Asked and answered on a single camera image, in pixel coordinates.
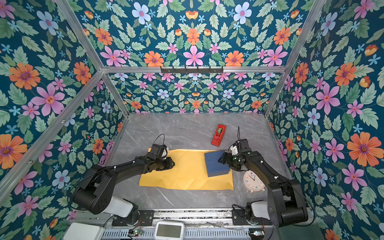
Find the blue gift box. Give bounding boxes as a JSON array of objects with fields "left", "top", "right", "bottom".
[{"left": 204, "top": 151, "right": 230, "bottom": 178}]

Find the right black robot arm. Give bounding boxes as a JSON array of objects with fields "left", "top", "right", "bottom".
[{"left": 219, "top": 139, "right": 309, "bottom": 228}]

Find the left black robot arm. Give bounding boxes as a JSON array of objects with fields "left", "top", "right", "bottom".
[{"left": 72, "top": 144, "right": 175, "bottom": 218}]

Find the red tape dispenser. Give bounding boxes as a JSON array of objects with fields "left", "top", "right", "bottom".
[{"left": 211, "top": 124, "right": 227, "bottom": 147}]

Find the white round clock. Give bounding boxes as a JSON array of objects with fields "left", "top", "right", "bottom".
[{"left": 243, "top": 170, "right": 265, "bottom": 193}]

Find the white display device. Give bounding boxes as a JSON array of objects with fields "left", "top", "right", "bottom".
[{"left": 154, "top": 221, "right": 185, "bottom": 240}]

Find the green mat bottom right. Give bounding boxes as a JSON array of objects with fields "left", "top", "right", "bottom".
[{"left": 278, "top": 225, "right": 325, "bottom": 240}]

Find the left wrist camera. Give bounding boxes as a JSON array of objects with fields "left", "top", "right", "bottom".
[{"left": 160, "top": 145, "right": 169, "bottom": 159}]

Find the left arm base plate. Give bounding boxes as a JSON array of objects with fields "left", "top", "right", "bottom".
[{"left": 112, "top": 210, "right": 155, "bottom": 227}]

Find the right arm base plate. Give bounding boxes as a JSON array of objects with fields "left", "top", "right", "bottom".
[{"left": 231, "top": 208, "right": 272, "bottom": 226}]

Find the black hook rail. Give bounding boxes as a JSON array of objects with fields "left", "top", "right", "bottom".
[{"left": 160, "top": 67, "right": 224, "bottom": 74}]

